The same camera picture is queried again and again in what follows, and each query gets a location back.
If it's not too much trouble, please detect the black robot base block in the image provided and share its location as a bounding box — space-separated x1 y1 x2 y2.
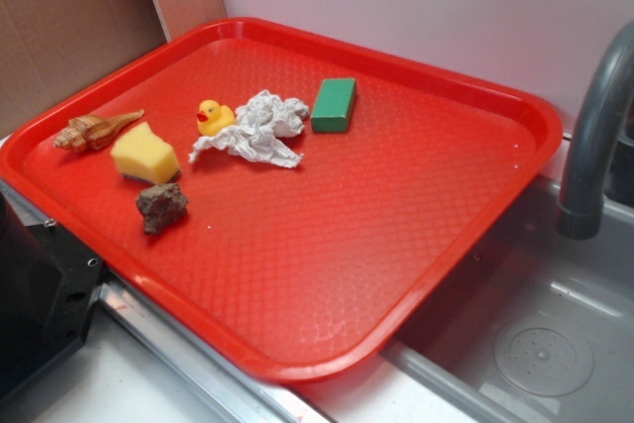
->
1 198 103 406

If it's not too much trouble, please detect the brown striped conch shell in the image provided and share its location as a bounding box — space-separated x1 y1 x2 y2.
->
53 110 145 153

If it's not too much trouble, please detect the green rectangular block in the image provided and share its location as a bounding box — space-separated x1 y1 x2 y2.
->
310 78 357 133

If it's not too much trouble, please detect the crumpled white paper towel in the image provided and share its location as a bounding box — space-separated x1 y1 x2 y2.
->
188 90 310 168

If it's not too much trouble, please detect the red plastic tray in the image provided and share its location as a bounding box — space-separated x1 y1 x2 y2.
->
1 19 562 383

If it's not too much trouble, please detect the yellow rubber duck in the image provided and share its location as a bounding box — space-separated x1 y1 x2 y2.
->
196 99 236 137

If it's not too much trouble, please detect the brown rough rock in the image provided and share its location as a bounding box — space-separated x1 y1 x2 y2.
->
136 183 189 236

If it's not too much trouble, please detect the yellow sponge piece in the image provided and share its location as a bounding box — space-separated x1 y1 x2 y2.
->
110 122 181 185

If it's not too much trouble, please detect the grey plastic sink basin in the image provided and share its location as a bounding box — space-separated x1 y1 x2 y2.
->
300 179 633 422

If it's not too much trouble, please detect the grey curved faucet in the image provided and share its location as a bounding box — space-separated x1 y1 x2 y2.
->
557 22 633 240

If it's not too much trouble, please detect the round sink drain cover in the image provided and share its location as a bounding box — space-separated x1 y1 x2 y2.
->
493 324 593 397

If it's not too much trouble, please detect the brown cardboard panel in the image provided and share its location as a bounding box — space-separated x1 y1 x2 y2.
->
1 0 226 136

